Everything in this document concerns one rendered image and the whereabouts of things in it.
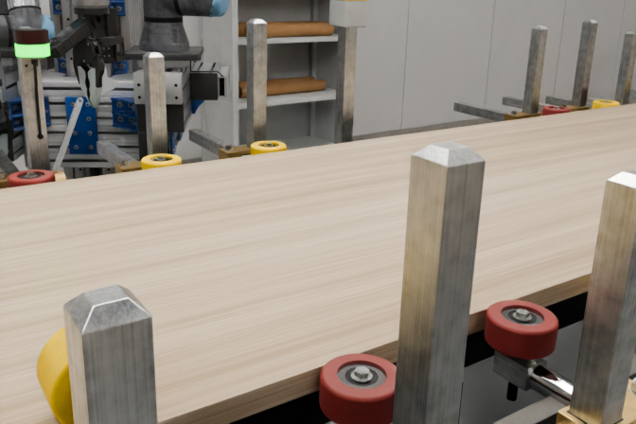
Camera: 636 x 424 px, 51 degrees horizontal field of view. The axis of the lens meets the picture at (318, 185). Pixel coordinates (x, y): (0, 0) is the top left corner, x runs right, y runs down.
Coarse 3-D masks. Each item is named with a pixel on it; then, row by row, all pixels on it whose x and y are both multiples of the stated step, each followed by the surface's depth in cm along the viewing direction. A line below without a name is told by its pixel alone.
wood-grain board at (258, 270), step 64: (512, 128) 177; (576, 128) 179; (0, 192) 115; (64, 192) 116; (128, 192) 117; (192, 192) 118; (256, 192) 119; (320, 192) 120; (384, 192) 121; (512, 192) 123; (576, 192) 124; (0, 256) 90; (64, 256) 90; (128, 256) 91; (192, 256) 91; (256, 256) 92; (320, 256) 93; (384, 256) 93; (512, 256) 94; (576, 256) 95; (0, 320) 74; (192, 320) 75; (256, 320) 75; (320, 320) 76; (384, 320) 76; (0, 384) 62; (192, 384) 63; (256, 384) 63
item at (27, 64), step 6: (24, 30) 122; (30, 30) 122; (36, 30) 123; (24, 60) 128; (30, 60) 128; (36, 60) 125; (24, 66) 128; (30, 66) 129; (36, 66) 126; (36, 72) 126; (36, 78) 127; (36, 84) 128; (36, 90) 129; (36, 96) 130; (36, 102) 130; (42, 138) 133
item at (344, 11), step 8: (336, 0) 166; (344, 0) 163; (352, 0) 164; (360, 0) 165; (336, 8) 166; (344, 8) 163; (352, 8) 164; (360, 8) 165; (336, 16) 167; (344, 16) 164; (352, 16) 165; (360, 16) 166; (336, 24) 167; (344, 24) 164; (352, 24) 165; (360, 24) 167
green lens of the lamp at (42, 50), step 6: (18, 48) 123; (24, 48) 122; (30, 48) 123; (36, 48) 123; (42, 48) 124; (48, 48) 125; (18, 54) 123; (24, 54) 123; (30, 54) 123; (36, 54) 123; (42, 54) 124; (48, 54) 126
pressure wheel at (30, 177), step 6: (12, 174) 123; (18, 174) 124; (24, 174) 124; (30, 174) 123; (36, 174) 124; (42, 174) 125; (48, 174) 124; (12, 180) 120; (18, 180) 120; (24, 180) 120; (30, 180) 120; (36, 180) 120; (42, 180) 121; (48, 180) 122; (54, 180) 124; (12, 186) 120
